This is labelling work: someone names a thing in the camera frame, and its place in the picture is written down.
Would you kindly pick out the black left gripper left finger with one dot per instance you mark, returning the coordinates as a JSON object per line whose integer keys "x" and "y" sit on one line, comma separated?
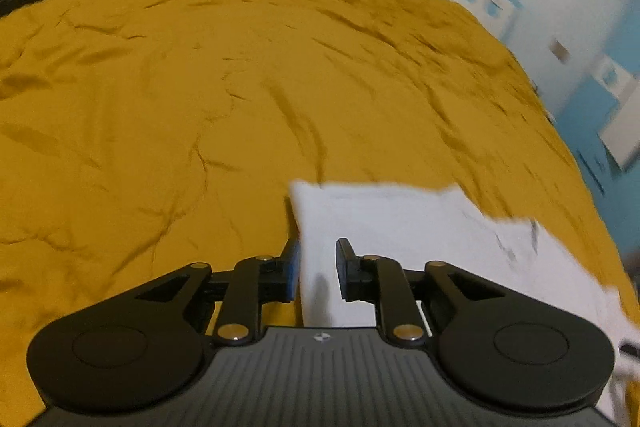
{"x": 140, "y": 348}

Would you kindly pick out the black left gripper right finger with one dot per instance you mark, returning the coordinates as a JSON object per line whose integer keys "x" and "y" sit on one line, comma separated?
{"x": 500, "y": 348}

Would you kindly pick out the white printed t-shirt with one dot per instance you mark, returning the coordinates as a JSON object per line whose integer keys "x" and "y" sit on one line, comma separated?
{"x": 416, "y": 226}

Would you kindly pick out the mustard yellow bed quilt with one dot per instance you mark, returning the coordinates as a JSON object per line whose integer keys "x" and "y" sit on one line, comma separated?
{"x": 140, "y": 135}

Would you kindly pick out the blue white wardrobe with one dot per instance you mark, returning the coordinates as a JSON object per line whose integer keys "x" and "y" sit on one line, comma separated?
{"x": 614, "y": 191}

